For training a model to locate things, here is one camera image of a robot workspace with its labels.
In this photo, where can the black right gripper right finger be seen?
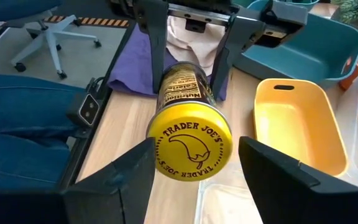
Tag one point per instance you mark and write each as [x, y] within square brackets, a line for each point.
[291, 199]

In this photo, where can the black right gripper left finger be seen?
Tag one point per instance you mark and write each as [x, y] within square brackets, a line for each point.
[110, 196]

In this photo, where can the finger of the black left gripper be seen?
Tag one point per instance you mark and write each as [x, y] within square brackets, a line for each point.
[157, 46]
[232, 49]

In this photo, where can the yellow-lid Trader Joe's spice jar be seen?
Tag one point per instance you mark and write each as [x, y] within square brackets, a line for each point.
[191, 143]

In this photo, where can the purple cloth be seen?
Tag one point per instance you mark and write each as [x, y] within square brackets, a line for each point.
[132, 62]

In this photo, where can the beige cloth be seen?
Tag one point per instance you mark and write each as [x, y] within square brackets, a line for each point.
[191, 46]

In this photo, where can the yellow black striped floor strip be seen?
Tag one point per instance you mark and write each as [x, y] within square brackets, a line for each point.
[104, 21]

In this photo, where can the clear plastic container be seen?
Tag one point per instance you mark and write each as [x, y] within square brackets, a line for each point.
[353, 149]
[222, 205]

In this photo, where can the small yellow plastic bin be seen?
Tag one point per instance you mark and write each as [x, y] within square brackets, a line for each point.
[300, 130]

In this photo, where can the blue teal plastic bin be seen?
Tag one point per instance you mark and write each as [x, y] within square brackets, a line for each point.
[306, 59]

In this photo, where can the green teal plastic bin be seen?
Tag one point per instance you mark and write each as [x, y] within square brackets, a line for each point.
[306, 2]

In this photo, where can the white office chair base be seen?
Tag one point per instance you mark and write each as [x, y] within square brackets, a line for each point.
[50, 32]

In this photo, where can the black aluminium table frame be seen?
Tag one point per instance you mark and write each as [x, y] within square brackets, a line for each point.
[117, 56]

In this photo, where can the black silver table camera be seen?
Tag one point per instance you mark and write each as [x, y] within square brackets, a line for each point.
[87, 109]

